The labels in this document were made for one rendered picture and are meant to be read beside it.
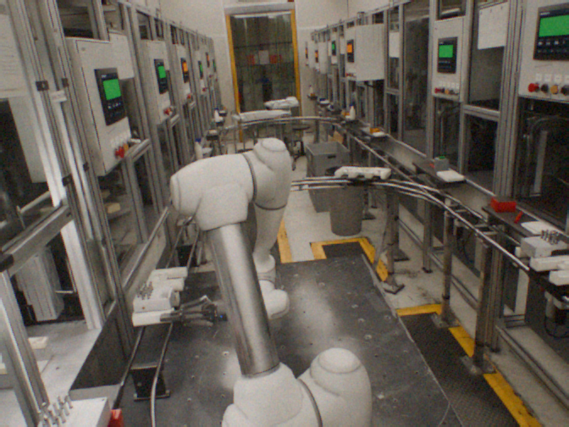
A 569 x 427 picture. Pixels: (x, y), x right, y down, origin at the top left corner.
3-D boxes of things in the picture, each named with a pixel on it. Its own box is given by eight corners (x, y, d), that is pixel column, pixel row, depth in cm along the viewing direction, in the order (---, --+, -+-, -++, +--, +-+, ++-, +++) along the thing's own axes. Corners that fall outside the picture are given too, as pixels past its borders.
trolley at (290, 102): (307, 154, 775) (303, 97, 742) (275, 158, 765) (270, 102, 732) (295, 146, 853) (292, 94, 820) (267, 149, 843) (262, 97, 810)
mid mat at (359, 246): (400, 289, 324) (400, 287, 324) (327, 297, 322) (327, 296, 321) (366, 236, 418) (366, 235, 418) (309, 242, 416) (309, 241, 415)
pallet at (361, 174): (335, 184, 315) (334, 170, 312) (342, 179, 327) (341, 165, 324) (385, 187, 299) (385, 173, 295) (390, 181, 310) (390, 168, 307)
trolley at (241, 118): (245, 180, 648) (238, 113, 616) (235, 172, 698) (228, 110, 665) (300, 169, 677) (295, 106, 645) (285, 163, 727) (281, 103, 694)
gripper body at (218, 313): (230, 314, 158) (205, 317, 158) (228, 293, 155) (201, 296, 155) (229, 326, 151) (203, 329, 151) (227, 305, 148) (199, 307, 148)
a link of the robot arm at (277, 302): (247, 329, 153) (246, 300, 163) (292, 324, 153) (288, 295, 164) (244, 310, 146) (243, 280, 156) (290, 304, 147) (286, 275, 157)
